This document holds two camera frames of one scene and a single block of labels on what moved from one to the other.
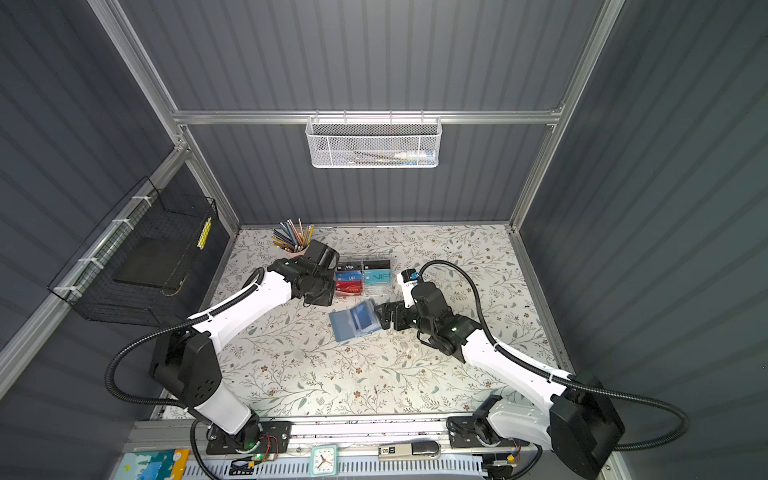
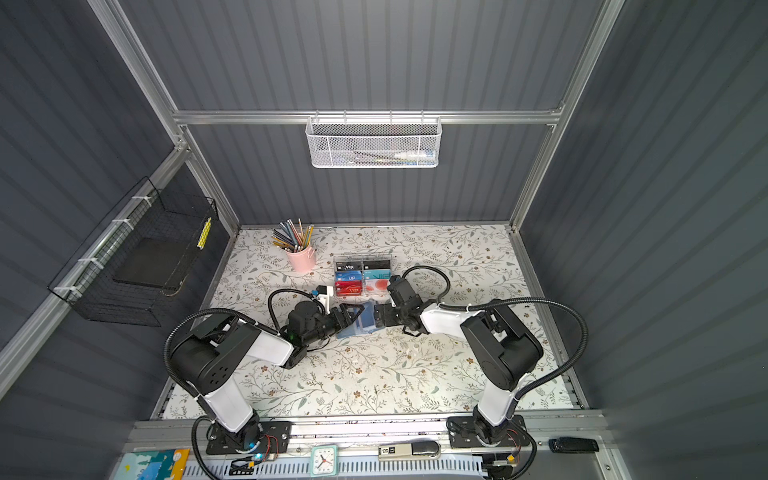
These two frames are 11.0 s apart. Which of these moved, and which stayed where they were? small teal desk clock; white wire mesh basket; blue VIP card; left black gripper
Moved: left black gripper
Stayed: blue VIP card; white wire mesh basket; small teal desk clock
